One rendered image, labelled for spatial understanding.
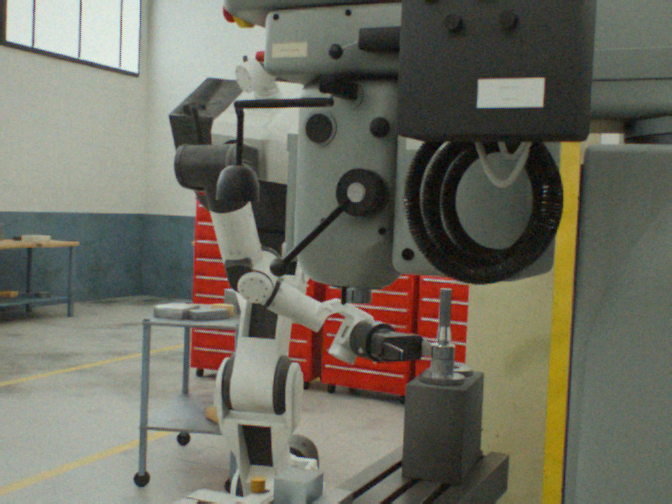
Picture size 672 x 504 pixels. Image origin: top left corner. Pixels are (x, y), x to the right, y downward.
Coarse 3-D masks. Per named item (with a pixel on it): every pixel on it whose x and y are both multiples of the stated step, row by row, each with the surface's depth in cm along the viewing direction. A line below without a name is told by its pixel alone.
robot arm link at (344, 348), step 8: (344, 320) 202; (352, 320) 199; (368, 320) 196; (344, 328) 200; (352, 328) 198; (336, 336) 201; (344, 336) 198; (352, 336) 194; (336, 344) 199; (344, 344) 198; (352, 344) 194; (328, 352) 201; (336, 352) 198; (344, 352) 198; (352, 352) 199; (344, 360) 201; (352, 360) 199
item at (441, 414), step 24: (408, 384) 171; (432, 384) 171; (456, 384) 171; (480, 384) 183; (408, 408) 171; (432, 408) 169; (456, 408) 168; (480, 408) 185; (408, 432) 171; (432, 432) 169; (456, 432) 168; (480, 432) 187; (408, 456) 171; (432, 456) 170; (456, 456) 168; (432, 480) 170; (456, 480) 168
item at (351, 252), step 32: (320, 96) 131; (384, 96) 126; (320, 128) 130; (352, 128) 129; (320, 160) 131; (352, 160) 129; (384, 160) 127; (320, 192) 131; (352, 224) 129; (384, 224) 127; (320, 256) 133; (352, 256) 130; (384, 256) 130
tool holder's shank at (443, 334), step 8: (440, 296) 173; (448, 296) 173; (440, 304) 173; (448, 304) 173; (440, 312) 173; (448, 312) 173; (440, 320) 173; (448, 320) 173; (440, 328) 173; (448, 328) 173; (440, 336) 173; (448, 336) 173; (440, 344) 173; (448, 344) 174
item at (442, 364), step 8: (432, 352) 174; (440, 352) 172; (448, 352) 172; (432, 360) 174; (440, 360) 172; (448, 360) 172; (432, 368) 174; (440, 368) 172; (448, 368) 172; (440, 376) 172; (448, 376) 173
